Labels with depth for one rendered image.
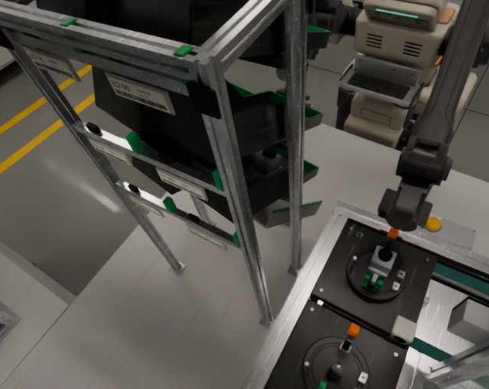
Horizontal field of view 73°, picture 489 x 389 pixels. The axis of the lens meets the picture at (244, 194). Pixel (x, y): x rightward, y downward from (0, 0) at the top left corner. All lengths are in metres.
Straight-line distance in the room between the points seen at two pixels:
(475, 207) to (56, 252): 2.27
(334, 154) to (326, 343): 0.70
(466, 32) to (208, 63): 0.53
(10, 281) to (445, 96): 1.31
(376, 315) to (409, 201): 0.32
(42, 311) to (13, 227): 1.65
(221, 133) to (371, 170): 0.97
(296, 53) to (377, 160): 0.88
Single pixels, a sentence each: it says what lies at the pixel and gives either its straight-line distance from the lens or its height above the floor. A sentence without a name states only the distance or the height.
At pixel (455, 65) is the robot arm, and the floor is 1.43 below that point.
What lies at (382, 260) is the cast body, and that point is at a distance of 0.81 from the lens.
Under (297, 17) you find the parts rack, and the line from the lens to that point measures 0.43.
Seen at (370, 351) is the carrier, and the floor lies 0.97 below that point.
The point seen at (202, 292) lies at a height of 0.86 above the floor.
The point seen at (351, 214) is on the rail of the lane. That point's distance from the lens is 1.01.
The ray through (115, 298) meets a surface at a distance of 1.13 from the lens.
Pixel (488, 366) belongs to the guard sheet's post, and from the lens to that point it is 0.70.
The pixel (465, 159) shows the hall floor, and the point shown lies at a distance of 2.63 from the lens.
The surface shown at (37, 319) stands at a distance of 1.24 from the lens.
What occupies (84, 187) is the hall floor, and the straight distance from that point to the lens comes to 2.73.
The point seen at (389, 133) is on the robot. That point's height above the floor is 0.80.
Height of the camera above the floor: 1.81
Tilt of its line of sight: 54 degrees down
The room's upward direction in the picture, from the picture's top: 12 degrees counter-clockwise
